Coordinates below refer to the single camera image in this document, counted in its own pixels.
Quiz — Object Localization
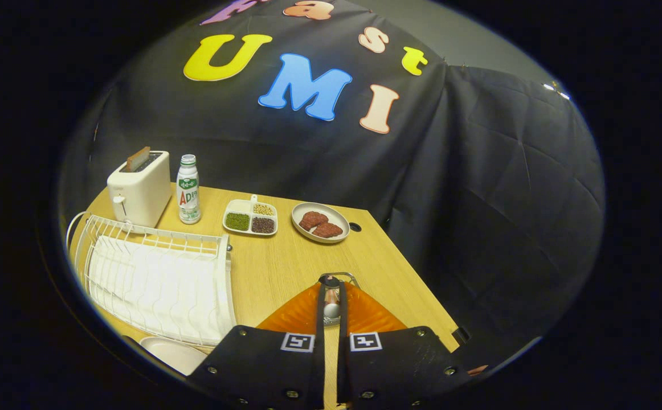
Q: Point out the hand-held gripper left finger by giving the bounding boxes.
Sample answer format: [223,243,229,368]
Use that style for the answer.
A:
[186,279,327,410]

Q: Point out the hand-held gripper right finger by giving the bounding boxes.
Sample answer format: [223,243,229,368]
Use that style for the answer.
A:
[337,280,473,409]

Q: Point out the spoon with pink handle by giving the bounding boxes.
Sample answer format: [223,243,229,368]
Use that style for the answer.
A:
[323,275,341,326]

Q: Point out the beige round plate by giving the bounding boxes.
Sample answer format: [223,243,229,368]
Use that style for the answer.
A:
[139,336,209,376]

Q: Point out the white wire dish rack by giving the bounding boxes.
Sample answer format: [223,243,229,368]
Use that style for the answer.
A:
[66,212,238,348]

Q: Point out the white divided bean dish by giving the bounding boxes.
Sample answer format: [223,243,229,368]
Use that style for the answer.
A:
[222,195,279,237]

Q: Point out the grey plate with meat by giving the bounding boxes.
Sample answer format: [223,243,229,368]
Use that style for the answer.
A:
[291,202,350,244]

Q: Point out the red meat slice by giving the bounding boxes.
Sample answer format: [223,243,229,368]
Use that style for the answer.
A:
[312,222,344,239]
[299,211,329,231]

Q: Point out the black backdrop cloth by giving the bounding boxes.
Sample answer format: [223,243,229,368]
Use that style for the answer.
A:
[60,0,605,376]

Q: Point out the white green label bottle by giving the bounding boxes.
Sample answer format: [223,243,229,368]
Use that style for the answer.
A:
[176,154,202,225]

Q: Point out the white toaster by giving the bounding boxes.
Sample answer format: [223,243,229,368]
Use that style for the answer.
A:
[107,150,172,228]

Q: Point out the brown toast slice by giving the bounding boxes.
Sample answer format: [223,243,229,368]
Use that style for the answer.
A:
[125,146,152,173]

